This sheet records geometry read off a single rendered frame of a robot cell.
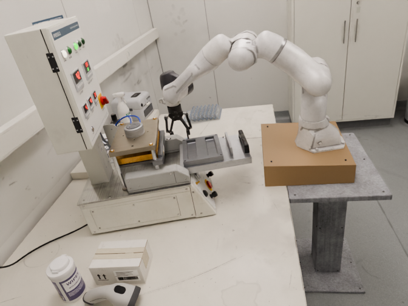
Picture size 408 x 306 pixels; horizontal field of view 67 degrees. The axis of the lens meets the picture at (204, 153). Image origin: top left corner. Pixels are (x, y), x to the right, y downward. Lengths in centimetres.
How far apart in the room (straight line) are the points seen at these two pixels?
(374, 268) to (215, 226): 118
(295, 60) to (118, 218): 96
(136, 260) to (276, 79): 293
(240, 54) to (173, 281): 89
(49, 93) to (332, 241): 155
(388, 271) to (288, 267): 113
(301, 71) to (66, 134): 92
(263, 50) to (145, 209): 81
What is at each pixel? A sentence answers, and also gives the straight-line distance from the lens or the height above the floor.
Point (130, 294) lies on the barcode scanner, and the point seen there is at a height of 81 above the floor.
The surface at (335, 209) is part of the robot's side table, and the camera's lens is 175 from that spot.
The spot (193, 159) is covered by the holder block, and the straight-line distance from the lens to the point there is 126.
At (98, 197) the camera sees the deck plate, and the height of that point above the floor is 93.
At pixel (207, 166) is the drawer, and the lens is 126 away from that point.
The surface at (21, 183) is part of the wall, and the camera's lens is 163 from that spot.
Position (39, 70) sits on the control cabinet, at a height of 145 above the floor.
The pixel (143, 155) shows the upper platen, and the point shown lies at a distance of 124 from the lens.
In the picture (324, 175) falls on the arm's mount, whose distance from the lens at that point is 146.
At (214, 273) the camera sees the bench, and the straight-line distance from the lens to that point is 114.
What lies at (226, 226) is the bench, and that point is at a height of 75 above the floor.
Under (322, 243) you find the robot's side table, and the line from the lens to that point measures 191.
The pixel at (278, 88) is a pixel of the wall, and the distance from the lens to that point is 373.
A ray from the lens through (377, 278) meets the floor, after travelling 215.
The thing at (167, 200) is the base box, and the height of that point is 87.
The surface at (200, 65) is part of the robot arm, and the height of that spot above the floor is 129.
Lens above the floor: 164
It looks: 30 degrees down
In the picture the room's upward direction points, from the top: 10 degrees counter-clockwise
